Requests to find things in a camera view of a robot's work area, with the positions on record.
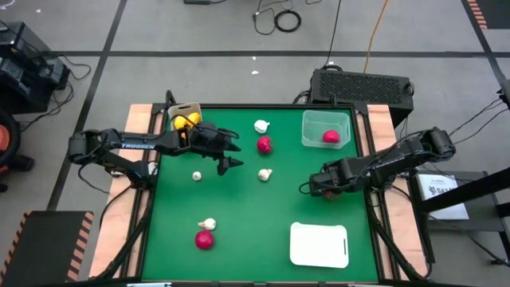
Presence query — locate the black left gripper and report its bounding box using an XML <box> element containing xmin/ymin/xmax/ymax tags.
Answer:
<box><xmin>189</xmin><ymin>121</ymin><xmax>245</xmax><ymax>176</ymax></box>

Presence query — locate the clear plastic bin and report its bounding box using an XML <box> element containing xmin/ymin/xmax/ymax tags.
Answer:
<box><xmin>300</xmin><ymin>109</ymin><xmax>352</xmax><ymax>150</ymax></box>

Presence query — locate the green table mat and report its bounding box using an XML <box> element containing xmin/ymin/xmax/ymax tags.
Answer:
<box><xmin>141</xmin><ymin>107</ymin><xmax>379</xmax><ymax>282</ymax></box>

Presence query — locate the white cutting board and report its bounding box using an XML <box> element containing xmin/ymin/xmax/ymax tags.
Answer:
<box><xmin>289</xmin><ymin>222</ymin><xmax>350</xmax><ymax>269</ymax></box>

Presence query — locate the black mesh computer case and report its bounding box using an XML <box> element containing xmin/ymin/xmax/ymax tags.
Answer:
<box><xmin>309</xmin><ymin>68</ymin><xmax>414</xmax><ymax>128</ymax></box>

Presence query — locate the white paper sign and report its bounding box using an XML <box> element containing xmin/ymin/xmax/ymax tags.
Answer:
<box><xmin>418</xmin><ymin>173</ymin><xmax>470</xmax><ymax>221</ymax></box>

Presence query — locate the black side stand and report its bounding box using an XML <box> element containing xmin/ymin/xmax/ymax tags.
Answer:
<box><xmin>410</xmin><ymin>167</ymin><xmax>510</xmax><ymax>266</ymax></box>

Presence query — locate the black orange-striped floor mat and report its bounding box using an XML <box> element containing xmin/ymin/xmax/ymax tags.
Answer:
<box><xmin>0</xmin><ymin>210</ymin><xmax>96</xmax><ymax>287</ymax></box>
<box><xmin>465</xmin><ymin>0</ymin><xmax>510</xmax><ymax>31</ymax></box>

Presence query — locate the black equipment rack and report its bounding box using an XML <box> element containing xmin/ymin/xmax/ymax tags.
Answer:
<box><xmin>0</xmin><ymin>22</ymin><xmax>71</xmax><ymax>115</ymax></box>

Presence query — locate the orange and black machine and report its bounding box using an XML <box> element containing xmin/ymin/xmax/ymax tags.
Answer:
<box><xmin>0</xmin><ymin>109</ymin><xmax>35</xmax><ymax>193</ymax></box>

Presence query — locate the black metal table frame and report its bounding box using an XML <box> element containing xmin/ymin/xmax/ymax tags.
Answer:
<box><xmin>89</xmin><ymin>89</ymin><xmax>435</xmax><ymax>287</ymax></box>

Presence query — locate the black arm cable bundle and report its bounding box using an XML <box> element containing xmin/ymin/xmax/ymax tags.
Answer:
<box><xmin>95</xmin><ymin>187</ymin><xmax>155</xmax><ymax>280</ymax></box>
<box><xmin>366</xmin><ymin>195</ymin><xmax>434</xmax><ymax>281</ymax></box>

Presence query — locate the thin black cable with plug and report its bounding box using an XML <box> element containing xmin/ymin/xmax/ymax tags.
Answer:
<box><xmin>252</xmin><ymin>0</ymin><xmax>277</xmax><ymax>36</ymax></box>

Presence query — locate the coiled black cable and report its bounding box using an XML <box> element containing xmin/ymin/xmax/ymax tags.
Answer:
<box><xmin>273</xmin><ymin>10</ymin><xmax>302</xmax><ymax>33</ymax></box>

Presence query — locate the long black cable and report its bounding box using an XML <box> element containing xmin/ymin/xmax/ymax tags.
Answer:
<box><xmin>322</xmin><ymin>0</ymin><xmax>343</xmax><ymax>69</ymax></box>

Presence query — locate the long yellow cable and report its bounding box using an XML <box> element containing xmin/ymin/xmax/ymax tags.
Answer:
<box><xmin>363</xmin><ymin>0</ymin><xmax>390</xmax><ymax>75</ymax></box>

